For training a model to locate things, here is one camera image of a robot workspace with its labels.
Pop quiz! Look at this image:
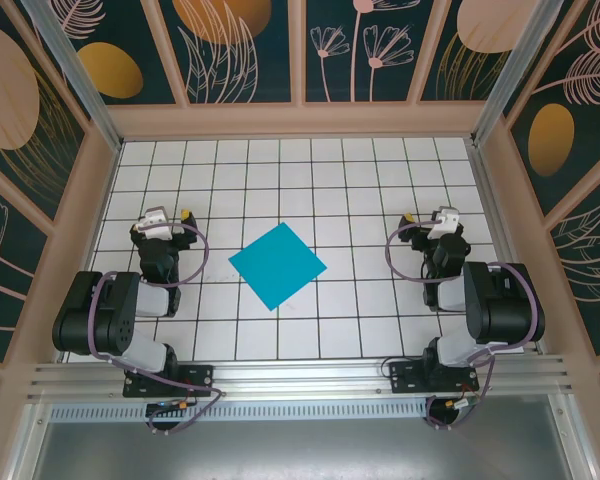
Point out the blue square paper sheet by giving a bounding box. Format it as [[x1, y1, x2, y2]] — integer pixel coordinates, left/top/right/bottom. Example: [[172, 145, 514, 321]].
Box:
[[228, 222, 328, 312]]

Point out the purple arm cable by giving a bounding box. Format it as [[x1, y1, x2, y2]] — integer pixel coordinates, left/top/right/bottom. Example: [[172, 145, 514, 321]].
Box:
[[88, 222, 226, 437], [385, 214, 539, 432]]

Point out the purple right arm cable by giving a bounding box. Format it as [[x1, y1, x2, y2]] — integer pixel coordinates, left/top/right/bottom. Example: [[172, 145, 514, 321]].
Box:
[[385, 214, 539, 432]]

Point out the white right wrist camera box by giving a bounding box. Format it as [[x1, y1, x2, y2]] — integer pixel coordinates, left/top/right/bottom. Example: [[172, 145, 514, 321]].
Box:
[[426, 206, 461, 242]]

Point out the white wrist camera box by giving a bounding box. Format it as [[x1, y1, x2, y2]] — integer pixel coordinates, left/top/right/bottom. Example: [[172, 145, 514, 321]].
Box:
[[426, 206, 461, 242], [137, 206, 175, 239]]

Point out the aluminium side rail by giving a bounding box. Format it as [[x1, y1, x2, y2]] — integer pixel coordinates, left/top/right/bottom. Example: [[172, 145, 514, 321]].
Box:
[[465, 139, 549, 356]]

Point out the aluminium frame post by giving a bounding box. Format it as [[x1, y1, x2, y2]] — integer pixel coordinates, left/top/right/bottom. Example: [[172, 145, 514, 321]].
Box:
[[469, 0, 567, 147], [19, 0, 125, 152]]

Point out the slotted grey cable duct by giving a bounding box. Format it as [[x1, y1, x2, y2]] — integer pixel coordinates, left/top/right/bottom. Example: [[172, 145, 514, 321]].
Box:
[[49, 398, 431, 422]]

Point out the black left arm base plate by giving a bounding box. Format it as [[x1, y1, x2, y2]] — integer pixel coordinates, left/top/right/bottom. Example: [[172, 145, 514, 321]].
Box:
[[122, 363, 215, 399]]

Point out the grey metal panel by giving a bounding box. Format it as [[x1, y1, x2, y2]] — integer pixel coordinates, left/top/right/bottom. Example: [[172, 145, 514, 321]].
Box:
[[29, 419, 581, 480]]

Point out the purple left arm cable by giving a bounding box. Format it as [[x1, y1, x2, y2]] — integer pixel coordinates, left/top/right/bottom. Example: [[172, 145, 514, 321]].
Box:
[[88, 222, 226, 437]]

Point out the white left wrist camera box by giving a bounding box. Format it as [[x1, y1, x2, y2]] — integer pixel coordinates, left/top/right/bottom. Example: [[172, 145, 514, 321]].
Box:
[[137, 206, 175, 239]]

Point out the aluminium mounting rail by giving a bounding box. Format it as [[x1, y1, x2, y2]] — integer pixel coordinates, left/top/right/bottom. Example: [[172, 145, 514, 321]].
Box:
[[27, 354, 580, 402]]

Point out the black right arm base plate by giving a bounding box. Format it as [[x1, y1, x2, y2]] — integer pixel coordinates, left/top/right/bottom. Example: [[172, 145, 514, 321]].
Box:
[[388, 360, 480, 394]]

